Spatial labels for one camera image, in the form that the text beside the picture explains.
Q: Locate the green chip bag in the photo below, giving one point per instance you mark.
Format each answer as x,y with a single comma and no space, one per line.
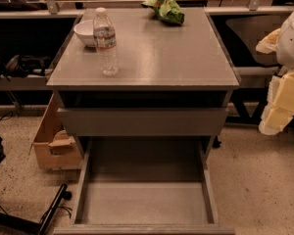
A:
167,11

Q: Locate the clear plastic water bottle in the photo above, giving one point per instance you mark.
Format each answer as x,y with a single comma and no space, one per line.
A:
105,42

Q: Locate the white bowl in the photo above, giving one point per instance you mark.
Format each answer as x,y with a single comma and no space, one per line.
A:
84,32

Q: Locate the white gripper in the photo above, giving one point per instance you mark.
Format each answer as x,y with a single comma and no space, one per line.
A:
292,44

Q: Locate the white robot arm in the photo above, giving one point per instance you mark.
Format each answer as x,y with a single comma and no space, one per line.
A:
281,42

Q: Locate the cardboard box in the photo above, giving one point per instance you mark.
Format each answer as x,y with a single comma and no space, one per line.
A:
53,146

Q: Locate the grey drawer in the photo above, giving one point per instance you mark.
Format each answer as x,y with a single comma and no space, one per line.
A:
144,186
143,122

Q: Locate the black chair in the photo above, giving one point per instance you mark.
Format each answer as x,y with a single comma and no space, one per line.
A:
242,34

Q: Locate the black headphones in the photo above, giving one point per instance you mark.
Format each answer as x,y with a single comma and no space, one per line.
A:
24,65

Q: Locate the grey drawer cabinet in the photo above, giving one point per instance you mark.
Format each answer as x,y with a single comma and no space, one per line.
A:
160,67

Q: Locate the grey top drawer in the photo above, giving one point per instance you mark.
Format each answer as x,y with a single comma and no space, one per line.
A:
143,122

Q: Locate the black stand with cables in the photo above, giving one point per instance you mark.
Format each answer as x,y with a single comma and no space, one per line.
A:
31,226

